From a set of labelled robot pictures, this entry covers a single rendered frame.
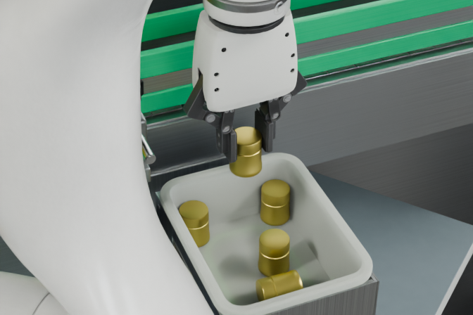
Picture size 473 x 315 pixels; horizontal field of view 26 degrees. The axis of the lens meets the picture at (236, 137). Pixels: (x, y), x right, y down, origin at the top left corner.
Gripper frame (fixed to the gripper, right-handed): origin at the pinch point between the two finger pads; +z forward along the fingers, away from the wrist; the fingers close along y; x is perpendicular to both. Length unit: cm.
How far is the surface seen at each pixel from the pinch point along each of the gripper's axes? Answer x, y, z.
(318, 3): -20.3, -19.2, -0.5
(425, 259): -5.1, -30.0, 35.0
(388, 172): -31, -40, 43
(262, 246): 5.1, 0.2, 11.7
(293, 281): 10.4, -0.9, 12.6
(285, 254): 6.2, -2.0, 12.7
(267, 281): 9.4, 1.6, 12.5
